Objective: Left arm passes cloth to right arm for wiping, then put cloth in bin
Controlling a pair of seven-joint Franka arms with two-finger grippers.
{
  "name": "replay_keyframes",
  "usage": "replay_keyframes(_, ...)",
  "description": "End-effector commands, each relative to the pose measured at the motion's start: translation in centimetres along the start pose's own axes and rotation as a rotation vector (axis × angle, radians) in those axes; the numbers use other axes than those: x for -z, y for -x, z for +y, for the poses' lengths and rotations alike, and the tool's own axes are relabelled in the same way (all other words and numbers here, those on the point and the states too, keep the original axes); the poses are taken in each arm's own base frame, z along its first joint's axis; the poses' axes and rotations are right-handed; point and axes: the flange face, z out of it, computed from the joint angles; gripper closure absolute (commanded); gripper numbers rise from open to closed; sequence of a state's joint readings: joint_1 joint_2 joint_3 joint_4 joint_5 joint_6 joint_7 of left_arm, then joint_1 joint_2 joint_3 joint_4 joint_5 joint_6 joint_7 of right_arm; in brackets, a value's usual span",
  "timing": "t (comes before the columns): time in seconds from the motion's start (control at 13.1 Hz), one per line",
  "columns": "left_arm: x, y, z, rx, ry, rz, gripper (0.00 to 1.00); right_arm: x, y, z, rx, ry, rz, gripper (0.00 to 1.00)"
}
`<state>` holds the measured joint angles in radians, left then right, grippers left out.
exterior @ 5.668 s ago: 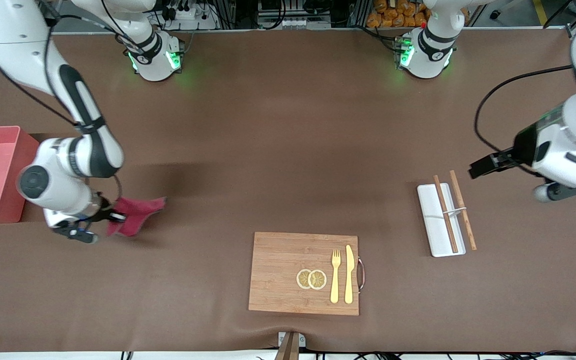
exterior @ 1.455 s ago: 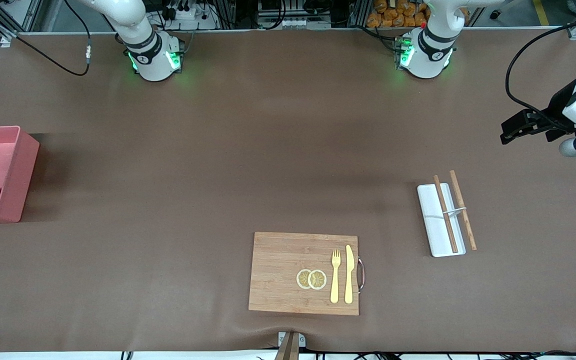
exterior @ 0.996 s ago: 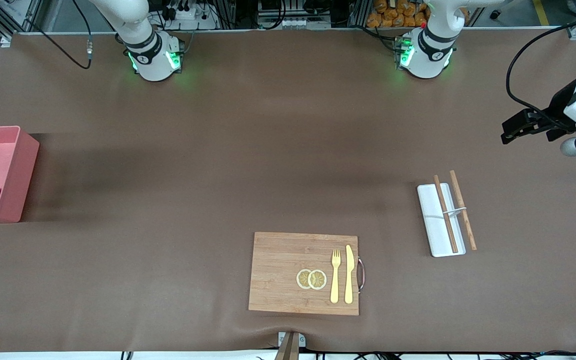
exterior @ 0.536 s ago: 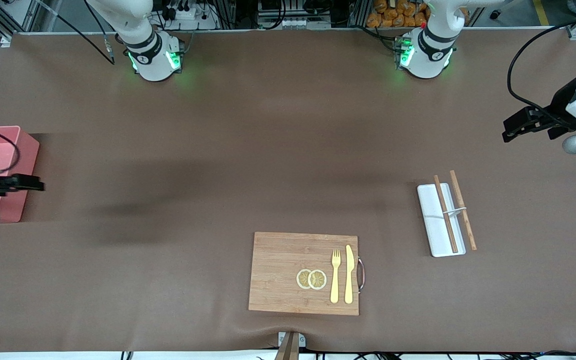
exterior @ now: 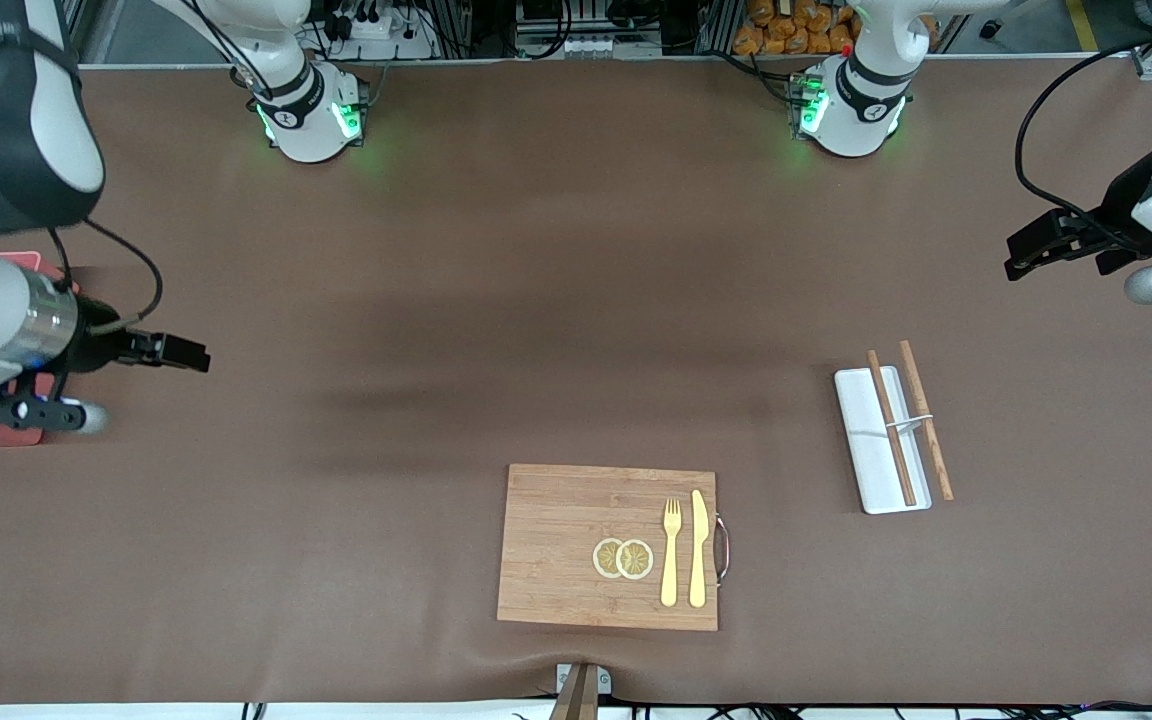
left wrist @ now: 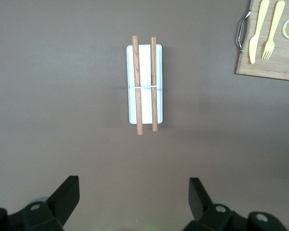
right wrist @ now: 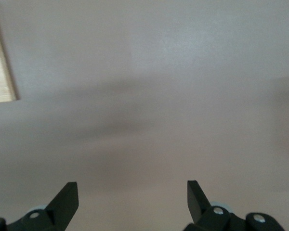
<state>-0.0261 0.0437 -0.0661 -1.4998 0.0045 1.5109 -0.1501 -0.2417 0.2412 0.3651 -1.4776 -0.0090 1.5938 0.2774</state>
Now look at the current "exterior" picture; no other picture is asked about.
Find brown wooden chopstick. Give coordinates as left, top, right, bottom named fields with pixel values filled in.
left=898, top=340, right=955, bottom=502
left=866, top=349, right=919, bottom=507

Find white rectangular tray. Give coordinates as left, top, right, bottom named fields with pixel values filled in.
left=833, top=365, right=934, bottom=516

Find orange snack bags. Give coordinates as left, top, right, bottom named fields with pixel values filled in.
left=733, top=0, right=942, bottom=56

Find white power strip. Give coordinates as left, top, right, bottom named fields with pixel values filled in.
left=321, top=10, right=437, bottom=61

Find bamboo cutting board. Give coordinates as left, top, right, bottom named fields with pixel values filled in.
left=496, top=463, right=732, bottom=633

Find yellow wooden knife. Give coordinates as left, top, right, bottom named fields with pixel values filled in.
left=688, top=489, right=710, bottom=609

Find yellow wooden fork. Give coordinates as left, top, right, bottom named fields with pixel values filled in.
left=660, top=498, right=683, bottom=608

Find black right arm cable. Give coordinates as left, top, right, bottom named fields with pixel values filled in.
left=48, top=218, right=166, bottom=333

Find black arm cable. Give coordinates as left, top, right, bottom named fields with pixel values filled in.
left=1013, top=22, right=1152, bottom=253
left=48, top=218, right=166, bottom=333

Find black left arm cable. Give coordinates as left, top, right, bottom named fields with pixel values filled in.
left=1013, top=22, right=1152, bottom=253

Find grey bracket with brown post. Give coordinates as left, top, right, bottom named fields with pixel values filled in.
left=548, top=662, right=613, bottom=720

